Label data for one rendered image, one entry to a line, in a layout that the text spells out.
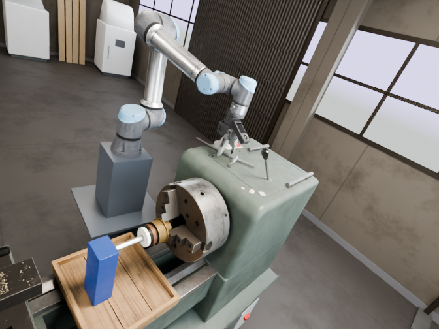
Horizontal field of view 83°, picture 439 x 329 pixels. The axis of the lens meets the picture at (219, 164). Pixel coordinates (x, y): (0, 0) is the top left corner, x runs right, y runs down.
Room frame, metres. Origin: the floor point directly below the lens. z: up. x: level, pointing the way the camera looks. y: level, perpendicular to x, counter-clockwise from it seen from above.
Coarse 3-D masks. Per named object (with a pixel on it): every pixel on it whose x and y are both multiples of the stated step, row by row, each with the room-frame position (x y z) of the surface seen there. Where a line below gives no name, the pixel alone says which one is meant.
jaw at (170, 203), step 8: (168, 192) 0.74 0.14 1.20; (176, 192) 0.77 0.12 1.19; (168, 200) 0.73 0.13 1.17; (176, 200) 0.76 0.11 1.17; (160, 208) 0.72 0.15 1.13; (168, 208) 0.71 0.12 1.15; (176, 208) 0.74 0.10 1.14; (160, 216) 0.69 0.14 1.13; (168, 216) 0.70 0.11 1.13; (176, 216) 0.73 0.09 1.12
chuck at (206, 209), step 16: (160, 192) 0.82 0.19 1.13; (192, 192) 0.74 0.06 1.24; (208, 192) 0.78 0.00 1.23; (192, 208) 0.71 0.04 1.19; (208, 208) 0.72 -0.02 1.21; (192, 224) 0.70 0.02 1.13; (208, 224) 0.68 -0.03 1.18; (208, 240) 0.66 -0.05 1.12; (176, 256) 0.71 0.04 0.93; (192, 256) 0.67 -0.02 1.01
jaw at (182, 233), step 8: (176, 232) 0.66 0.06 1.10; (184, 232) 0.68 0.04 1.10; (192, 232) 0.69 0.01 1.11; (168, 240) 0.65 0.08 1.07; (176, 240) 0.65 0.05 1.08; (184, 240) 0.65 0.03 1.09; (192, 240) 0.65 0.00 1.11; (200, 240) 0.66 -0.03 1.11; (192, 248) 0.63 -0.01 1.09; (200, 248) 0.66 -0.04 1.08
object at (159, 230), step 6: (150, 222) 0.66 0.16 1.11; (156, 222) 0.66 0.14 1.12; (162, 222) 0.67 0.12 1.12; (168, 222) 0.69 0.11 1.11; (150, 228) 0.63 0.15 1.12; (156, 228) 0.64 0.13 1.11; (162, 228) 0.65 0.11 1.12; (168, 228) 0.67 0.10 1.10; (150, 234) 0.61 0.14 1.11; (156, 234) 0.62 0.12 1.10; (162, 234) 0.63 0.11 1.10; (168, 234) 0.65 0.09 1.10; (156, 240) 0.62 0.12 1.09; (162, 240) 0.63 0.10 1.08
